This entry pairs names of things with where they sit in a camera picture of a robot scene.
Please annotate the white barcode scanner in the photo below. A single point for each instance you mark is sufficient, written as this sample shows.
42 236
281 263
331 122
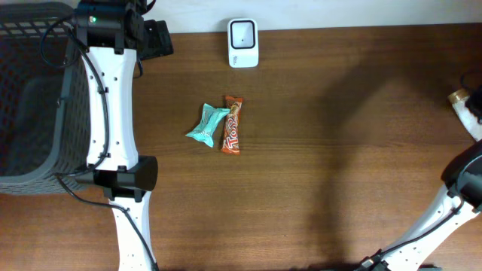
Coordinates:
243 43

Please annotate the dark grey plastic basket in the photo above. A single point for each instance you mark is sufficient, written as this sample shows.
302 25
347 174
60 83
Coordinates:
45 116

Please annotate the white bamboo print tube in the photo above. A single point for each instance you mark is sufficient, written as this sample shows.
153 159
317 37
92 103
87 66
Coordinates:
458 99

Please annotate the red orange chocolate bar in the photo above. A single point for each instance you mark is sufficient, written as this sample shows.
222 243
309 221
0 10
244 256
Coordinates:
231 135

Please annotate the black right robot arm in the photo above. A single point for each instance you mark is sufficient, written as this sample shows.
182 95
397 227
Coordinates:
457 202

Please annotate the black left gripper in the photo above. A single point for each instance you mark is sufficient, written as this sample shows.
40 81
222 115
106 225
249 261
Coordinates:
160 41

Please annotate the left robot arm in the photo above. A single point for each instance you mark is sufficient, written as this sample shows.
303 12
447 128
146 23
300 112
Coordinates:
114 38

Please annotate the teal wet wipes packet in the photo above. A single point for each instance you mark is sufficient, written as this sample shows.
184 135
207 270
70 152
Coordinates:
209 121

